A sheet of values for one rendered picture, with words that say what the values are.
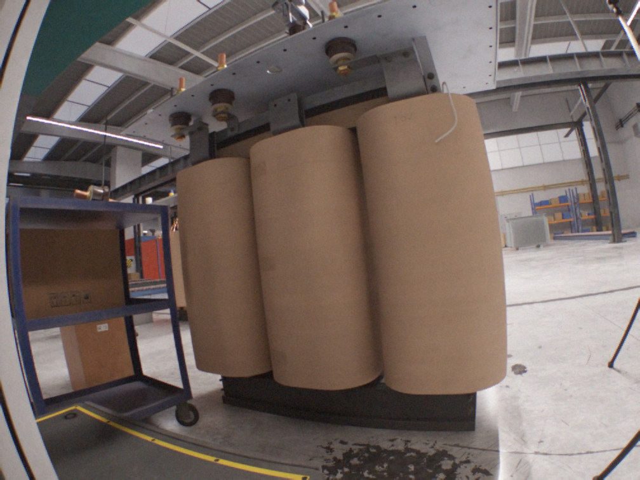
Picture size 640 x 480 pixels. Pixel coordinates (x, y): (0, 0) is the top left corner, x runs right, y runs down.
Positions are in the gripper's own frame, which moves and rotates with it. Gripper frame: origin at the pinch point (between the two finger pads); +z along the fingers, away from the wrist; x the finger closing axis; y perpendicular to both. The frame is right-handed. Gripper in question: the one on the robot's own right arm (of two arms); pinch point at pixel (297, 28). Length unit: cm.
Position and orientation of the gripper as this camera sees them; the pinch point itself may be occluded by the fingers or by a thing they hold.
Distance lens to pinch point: 127.5
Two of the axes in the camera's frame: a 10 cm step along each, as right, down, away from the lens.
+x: 4.5, 0.0, 8.9
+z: 1.1, 9.9, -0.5
